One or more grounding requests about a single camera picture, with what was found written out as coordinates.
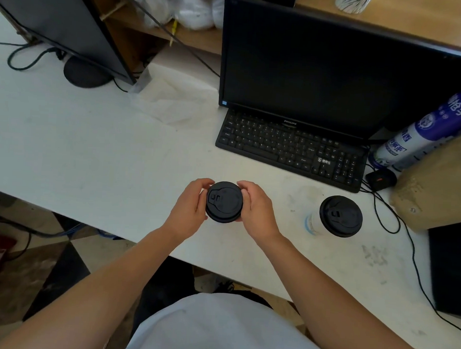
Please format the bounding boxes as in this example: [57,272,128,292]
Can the person's left hand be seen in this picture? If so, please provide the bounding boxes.
[161,176,215,243]

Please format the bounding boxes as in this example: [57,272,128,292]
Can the person's right hand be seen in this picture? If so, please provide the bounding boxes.
[233,180,285,245]

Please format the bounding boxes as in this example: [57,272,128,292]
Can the black plastic cup lid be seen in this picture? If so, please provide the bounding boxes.
[318,194,365,239]
[204,180,245,224]

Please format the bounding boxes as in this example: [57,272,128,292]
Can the white paper cup statue print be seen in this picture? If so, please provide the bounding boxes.
[334,0,374,14]

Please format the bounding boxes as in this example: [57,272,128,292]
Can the person's left forearm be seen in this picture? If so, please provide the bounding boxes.
[0,216,184,349]

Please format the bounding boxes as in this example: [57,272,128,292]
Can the person's right forearm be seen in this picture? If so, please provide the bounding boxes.
[254,232,443,349]

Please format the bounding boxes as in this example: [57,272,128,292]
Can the person's black trousers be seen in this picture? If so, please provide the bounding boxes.
[131,254,277,337]

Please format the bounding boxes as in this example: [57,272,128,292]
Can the person's white shirt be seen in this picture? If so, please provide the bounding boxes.
[123,288,344,349]

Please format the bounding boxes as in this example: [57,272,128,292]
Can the black keyboard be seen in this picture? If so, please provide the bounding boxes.
[213,107,372,195]

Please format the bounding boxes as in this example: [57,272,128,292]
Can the black computer mouse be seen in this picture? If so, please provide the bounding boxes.
[363,167,398,193]

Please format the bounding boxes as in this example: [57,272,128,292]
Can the black desktop monitor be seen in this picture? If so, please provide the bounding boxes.
[216,0,461,148]

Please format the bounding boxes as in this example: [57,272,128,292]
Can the round black monitor base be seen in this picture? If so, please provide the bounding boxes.
[62,54,114,90]

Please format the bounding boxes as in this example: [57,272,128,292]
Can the brown paper bag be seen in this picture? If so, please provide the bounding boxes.
[388,117,461,235]

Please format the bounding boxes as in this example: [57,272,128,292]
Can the blue white spray can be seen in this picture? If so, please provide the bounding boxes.
[371,72,461,176]

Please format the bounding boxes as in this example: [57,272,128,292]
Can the black computer case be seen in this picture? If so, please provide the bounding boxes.
[423,218,461,318]

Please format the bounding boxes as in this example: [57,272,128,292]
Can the white plastic bag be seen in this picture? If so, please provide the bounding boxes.
[210,0,226,30]
[167,0,216,32]
[128,0,175,30]

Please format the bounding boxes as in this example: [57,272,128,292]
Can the black slim monitor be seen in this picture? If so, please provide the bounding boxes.
[0,0,141,85]

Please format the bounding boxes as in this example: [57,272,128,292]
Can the blue floor cable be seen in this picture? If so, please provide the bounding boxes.
[53,223,117,242]

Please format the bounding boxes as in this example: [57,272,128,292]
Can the thin black cable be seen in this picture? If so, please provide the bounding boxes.
[108,0,225,78]

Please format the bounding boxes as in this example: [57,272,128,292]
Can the black mouse cable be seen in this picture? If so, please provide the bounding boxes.
[352,175,461,335]

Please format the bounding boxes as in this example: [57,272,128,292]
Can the black floor cable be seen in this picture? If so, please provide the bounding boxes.
[0,210,59,264]

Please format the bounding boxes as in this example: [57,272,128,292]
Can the looped black cable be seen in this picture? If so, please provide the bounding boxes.
[0,41,67,74]

